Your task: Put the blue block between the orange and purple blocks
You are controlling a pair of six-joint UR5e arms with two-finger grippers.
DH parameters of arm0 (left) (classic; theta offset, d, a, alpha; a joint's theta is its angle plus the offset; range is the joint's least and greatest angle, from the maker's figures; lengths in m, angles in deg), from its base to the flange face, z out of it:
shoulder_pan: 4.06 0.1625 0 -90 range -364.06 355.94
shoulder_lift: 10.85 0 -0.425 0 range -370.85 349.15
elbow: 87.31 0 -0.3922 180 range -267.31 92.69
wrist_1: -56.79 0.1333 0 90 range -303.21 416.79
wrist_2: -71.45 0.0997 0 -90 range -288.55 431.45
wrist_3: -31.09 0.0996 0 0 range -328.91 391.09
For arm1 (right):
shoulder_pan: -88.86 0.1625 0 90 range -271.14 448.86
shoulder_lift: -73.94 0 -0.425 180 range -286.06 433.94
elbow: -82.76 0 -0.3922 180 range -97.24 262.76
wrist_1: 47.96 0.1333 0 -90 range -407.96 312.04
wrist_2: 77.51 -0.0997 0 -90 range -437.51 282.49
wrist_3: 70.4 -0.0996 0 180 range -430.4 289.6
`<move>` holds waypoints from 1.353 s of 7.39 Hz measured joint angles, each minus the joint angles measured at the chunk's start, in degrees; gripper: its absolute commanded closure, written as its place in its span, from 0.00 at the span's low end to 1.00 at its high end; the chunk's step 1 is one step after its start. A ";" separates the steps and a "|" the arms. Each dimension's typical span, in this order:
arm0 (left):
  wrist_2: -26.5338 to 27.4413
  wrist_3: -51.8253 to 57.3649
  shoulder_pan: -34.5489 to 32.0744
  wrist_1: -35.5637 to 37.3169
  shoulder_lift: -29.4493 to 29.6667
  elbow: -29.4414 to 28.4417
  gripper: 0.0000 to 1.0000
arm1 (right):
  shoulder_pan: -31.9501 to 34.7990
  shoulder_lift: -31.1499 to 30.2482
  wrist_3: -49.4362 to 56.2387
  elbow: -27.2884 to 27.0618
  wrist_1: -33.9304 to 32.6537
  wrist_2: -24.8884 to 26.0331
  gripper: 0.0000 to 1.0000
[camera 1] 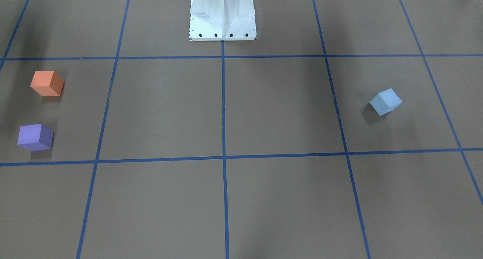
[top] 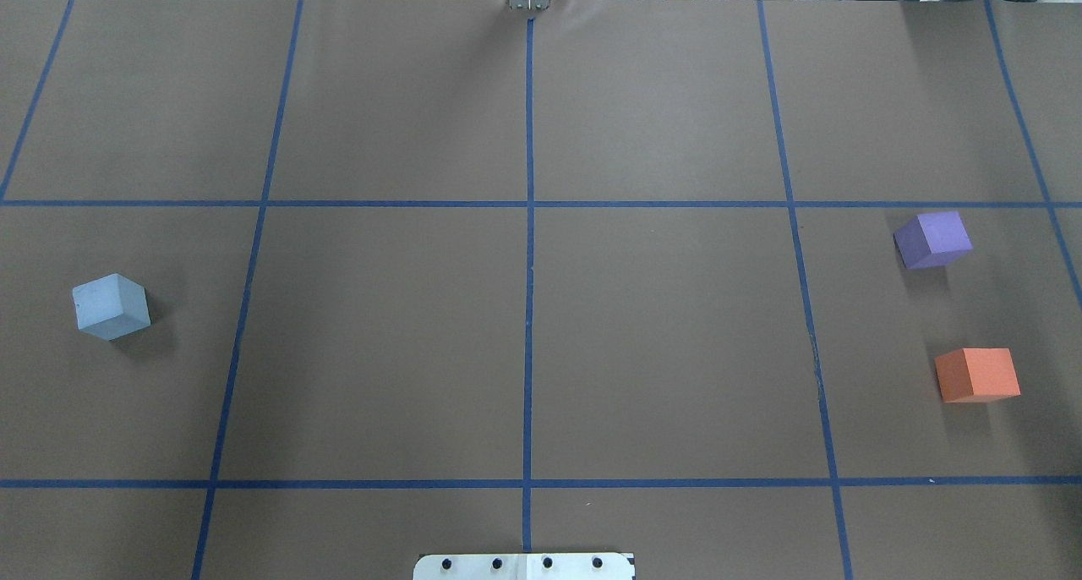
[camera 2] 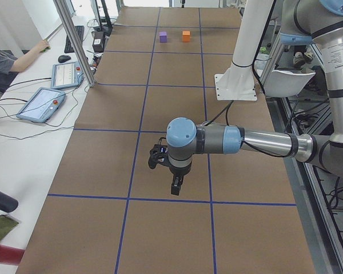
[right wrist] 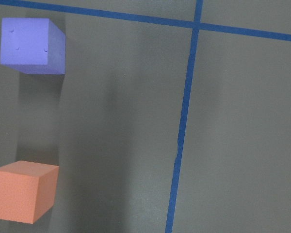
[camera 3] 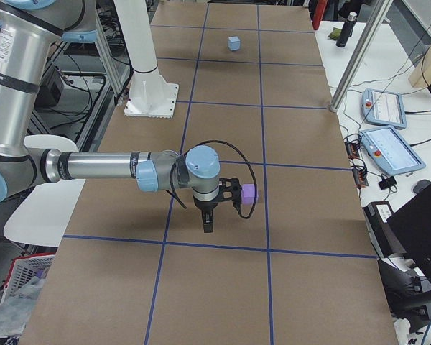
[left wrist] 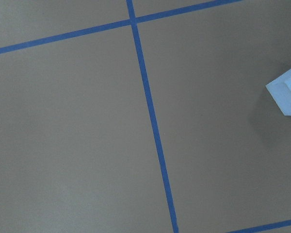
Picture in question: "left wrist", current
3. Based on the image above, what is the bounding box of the light blue foam block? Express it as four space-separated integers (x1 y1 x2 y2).
266 69 291 116

